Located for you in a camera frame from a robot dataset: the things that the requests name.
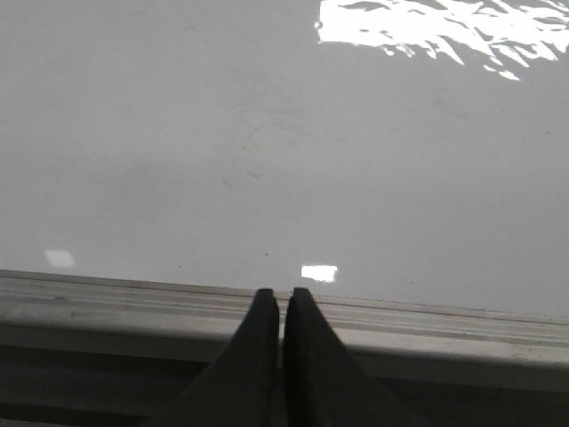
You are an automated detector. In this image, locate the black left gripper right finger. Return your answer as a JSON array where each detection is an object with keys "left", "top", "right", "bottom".
[{"left": 284, "top": 288, "right": 427, "bottom": 426}]

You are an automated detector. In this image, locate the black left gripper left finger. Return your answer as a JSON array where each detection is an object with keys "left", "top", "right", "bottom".
[{"left": 148, "top": 288, "right": 279, "bottom": 426}]

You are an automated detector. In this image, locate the white whiteboard with metal frame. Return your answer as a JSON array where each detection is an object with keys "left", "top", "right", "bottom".
[{"left": 1, "top": 1, "right": 568, "bottom": 392}]

